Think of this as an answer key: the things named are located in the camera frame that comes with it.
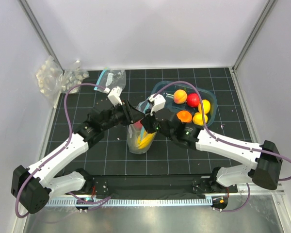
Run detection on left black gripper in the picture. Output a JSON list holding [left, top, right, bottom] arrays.
[[102, 99, 145, 131]]

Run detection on yellow pear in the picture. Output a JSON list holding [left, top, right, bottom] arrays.
[[135, 132, 156, 150]]

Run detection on clear zip bag blue zipper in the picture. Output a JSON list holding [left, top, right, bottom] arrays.
[[126, 100, 158, 155]]

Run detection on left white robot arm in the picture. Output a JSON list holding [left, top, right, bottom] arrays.
[[11, 100, 145, 218]]

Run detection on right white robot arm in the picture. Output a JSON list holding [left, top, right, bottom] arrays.
[[141, 108, 282, 192]]

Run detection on empty zip bag back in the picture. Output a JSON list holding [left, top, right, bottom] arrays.
[[94, 68, 126, 92]]

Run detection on bag of white pieces right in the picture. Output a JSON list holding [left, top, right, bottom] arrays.
[[61, 60, 89, 93]]

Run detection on bag of white pieces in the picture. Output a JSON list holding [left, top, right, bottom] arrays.
[[35, 56, 64, 108], [61, 60, 89, 93]]

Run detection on bag of white pieces left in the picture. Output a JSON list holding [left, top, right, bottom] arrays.
[[35, 56, 64, 108]]

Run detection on black grid mat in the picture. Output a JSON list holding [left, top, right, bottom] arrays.
[[46, 68, 252, 175]]

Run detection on orange fruit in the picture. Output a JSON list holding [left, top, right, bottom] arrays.
[[177, 110, 193, 123]]

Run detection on peach coloured fruit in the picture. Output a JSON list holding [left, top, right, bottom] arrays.
[[173, 89, 188, 104]]

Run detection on teal plastic fruit basin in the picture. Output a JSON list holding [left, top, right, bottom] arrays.
[[160, 81, 217, 127]]

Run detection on yellow lemon left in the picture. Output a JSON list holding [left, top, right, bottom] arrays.
[[193, 112, 208, 126]]

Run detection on yellow lemon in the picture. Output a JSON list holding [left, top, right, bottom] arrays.
[[193, 112, 208, 126], [197, 100, 211, 114]]

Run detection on bright red apple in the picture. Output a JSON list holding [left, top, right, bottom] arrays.
[[186, 93, 200, 108]]

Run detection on yellow lemon right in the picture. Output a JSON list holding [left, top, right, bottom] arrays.
[[197, 100, 211, 114]]

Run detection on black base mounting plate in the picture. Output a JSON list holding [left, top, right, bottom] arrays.
[[72, 174, 238, 200]]

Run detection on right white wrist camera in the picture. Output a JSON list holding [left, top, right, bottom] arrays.
[[147, 93, 166, 116]]

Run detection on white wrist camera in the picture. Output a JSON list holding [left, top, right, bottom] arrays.
[[103, 86, 123, 106], [147, 93, 166, 116]]

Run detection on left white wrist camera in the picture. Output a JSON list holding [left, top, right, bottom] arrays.
[[103, 86, 123, 106]]

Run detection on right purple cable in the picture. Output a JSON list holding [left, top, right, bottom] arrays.
[[150, 81, 291, 213]]

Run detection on purple cable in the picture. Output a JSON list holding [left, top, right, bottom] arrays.
[[15, 83, 111, 219], [150, 81, 291, 213]]

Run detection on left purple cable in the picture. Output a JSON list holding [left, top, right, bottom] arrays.
[[15, 83, 111, 219]]

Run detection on white slotted cable duct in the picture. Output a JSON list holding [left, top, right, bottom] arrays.
[[46, 195, 212, 208]]

